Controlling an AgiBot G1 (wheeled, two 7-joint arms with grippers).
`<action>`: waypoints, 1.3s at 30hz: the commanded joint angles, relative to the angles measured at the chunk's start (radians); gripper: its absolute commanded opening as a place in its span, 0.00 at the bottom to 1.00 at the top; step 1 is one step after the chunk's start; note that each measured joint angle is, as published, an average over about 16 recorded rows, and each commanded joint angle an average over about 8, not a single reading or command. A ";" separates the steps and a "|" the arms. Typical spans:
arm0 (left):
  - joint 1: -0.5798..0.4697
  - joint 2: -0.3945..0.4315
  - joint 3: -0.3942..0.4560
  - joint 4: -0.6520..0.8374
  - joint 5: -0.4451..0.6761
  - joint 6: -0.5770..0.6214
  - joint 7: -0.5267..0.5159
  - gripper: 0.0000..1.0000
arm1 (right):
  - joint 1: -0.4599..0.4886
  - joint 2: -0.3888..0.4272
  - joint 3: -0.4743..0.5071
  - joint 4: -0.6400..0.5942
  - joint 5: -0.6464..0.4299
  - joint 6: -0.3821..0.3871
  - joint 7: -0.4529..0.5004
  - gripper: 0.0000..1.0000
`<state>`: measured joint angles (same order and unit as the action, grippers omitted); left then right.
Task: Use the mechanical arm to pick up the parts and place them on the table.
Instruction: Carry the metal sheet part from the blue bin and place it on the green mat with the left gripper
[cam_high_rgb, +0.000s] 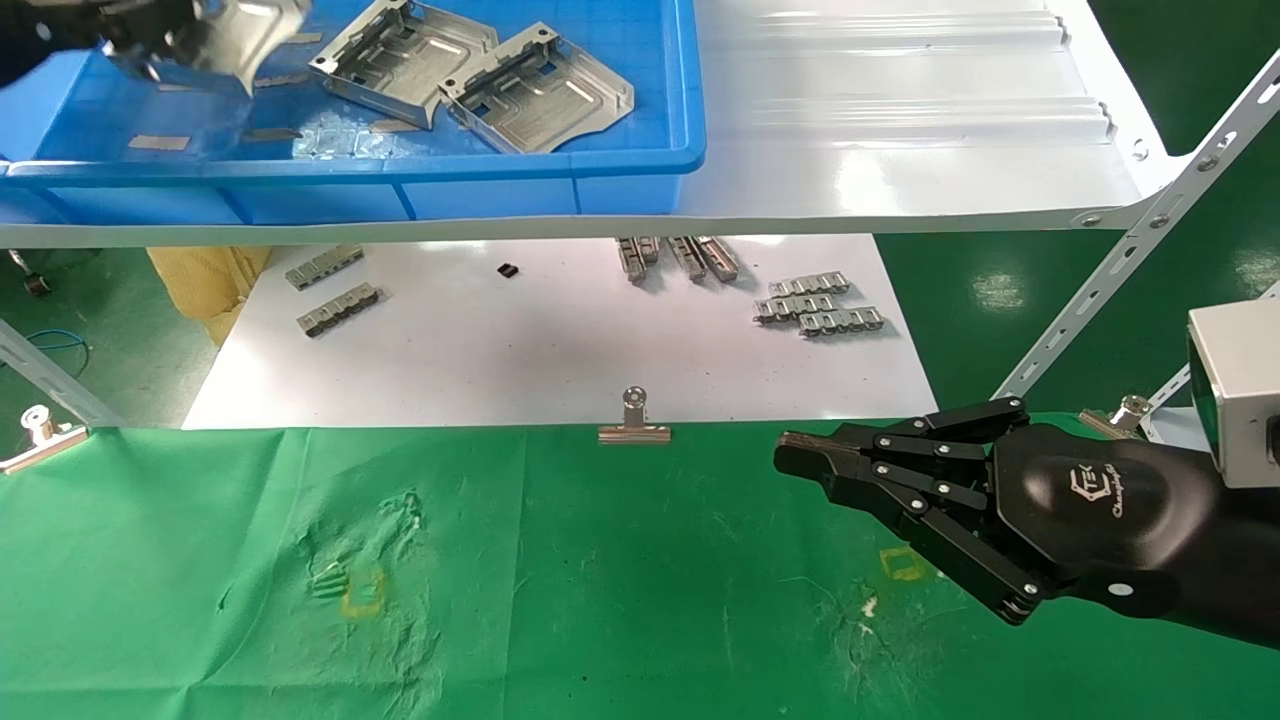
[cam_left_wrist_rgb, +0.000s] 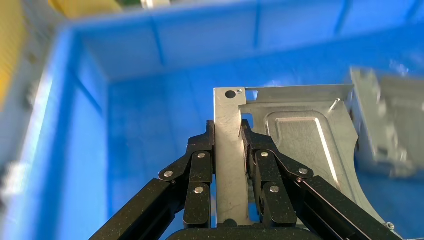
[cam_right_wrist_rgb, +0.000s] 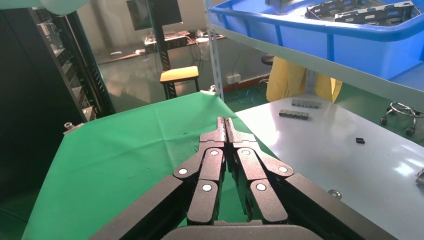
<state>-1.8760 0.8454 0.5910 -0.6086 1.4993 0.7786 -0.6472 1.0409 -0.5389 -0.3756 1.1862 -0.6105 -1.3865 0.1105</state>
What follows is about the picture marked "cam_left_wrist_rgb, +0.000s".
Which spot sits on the blue plastic bin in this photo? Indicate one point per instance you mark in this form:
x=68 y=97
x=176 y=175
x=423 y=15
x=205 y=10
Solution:
x=139 y=132

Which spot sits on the yellow blurred object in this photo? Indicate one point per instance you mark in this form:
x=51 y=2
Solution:
x=82 y=6

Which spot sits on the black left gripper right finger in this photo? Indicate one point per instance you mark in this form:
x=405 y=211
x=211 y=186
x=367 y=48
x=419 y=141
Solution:
x=271 y=172

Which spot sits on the silver sheet metal bracket part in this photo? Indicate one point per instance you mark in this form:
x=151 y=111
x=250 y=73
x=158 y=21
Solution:
x=228 y=149
x=391 y=132

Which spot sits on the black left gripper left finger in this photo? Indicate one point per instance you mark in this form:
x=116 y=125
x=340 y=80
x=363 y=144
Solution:
x=197 y=172

